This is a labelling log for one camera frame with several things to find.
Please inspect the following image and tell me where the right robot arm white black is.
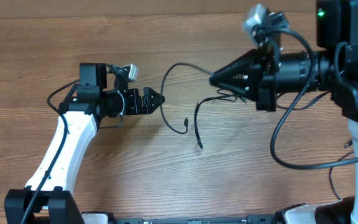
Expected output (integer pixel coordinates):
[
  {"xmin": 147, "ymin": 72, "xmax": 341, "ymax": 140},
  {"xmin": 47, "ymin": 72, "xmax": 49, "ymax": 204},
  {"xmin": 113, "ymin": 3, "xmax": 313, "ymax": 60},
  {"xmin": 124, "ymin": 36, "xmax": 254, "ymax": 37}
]
[{"xmin": 209, "ymin": 1, "xmax": 358, "ymax": 223}]

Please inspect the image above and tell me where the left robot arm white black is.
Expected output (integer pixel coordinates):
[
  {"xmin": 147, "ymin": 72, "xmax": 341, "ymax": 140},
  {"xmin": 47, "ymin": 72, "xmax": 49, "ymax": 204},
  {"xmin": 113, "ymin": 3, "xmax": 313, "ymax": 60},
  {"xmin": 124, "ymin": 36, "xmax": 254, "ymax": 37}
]
[{"xmin": 4, "ymin": 63, "xmax": 165, "ymax": 223}]

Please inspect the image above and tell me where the thin black cable silver tip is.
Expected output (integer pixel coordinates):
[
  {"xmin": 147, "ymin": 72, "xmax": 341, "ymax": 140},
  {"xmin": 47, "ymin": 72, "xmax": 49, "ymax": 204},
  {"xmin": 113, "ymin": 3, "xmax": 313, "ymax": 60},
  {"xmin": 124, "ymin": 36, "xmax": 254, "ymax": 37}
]
[{"xmin": 193, "ymin": 88, "xmax": 249, "ymax": 149}]

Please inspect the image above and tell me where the thin black micro USB cable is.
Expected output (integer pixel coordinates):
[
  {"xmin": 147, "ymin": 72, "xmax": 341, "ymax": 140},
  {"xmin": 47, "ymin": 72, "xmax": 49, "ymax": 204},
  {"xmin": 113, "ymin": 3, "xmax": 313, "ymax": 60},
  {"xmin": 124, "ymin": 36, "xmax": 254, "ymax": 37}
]
[{"xmin": 159, "ymin": 62, "xmax": 214, "ymax": 135}]

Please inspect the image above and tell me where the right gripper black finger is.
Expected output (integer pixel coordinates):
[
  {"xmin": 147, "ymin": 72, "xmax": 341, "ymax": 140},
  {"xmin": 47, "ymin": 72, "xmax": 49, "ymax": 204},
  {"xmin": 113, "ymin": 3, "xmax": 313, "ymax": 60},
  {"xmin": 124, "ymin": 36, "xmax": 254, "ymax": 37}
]
[
  {"xmin": 216, "ymin": 80, "xmax": 259, "ymax": 101},
  {"xmin": 209, "ymin": 49, "xmax": 257, "ymax": 86}
]

